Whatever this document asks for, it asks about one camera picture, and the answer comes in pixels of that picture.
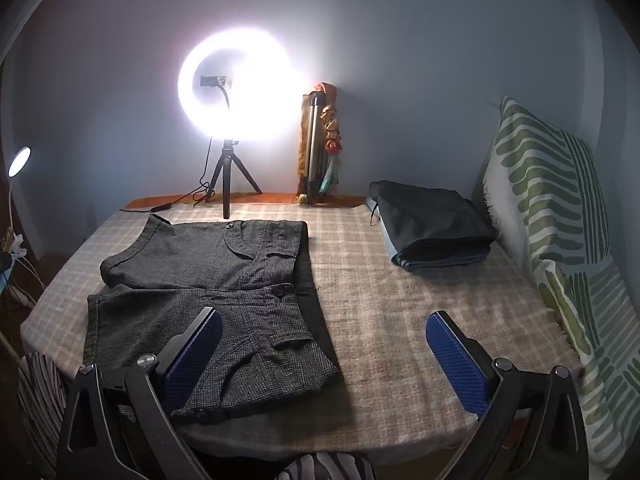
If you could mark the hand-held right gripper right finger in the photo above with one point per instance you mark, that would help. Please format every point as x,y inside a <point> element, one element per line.
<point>455,360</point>

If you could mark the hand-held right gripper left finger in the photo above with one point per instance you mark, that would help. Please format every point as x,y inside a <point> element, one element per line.
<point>195,360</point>

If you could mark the grey checked pants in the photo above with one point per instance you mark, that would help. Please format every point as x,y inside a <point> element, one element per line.
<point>210,270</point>

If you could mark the dark folded pants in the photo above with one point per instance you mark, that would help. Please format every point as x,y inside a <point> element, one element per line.
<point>430,215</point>

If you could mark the beige plaid blanket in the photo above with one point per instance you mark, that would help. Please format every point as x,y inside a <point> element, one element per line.
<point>390,320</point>

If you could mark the folded blue jeans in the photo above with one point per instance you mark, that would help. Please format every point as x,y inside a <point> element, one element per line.
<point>440,261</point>

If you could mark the brown wooden ledge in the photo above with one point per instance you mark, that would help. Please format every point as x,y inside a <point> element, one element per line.
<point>270,196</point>

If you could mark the small black tripod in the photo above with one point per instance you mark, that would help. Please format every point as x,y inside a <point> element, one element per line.
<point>227,180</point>

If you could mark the green striped white pillow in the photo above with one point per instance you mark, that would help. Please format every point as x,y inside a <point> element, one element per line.
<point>545,180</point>

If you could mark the folded silver tripod with scarf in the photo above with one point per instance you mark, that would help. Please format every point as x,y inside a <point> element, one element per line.
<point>332,130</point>

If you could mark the white desk lamp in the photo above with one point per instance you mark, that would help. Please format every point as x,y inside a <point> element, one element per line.
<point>20,157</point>

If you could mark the black gooseneck phone holder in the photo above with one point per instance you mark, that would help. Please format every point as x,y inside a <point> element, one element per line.
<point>212,81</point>

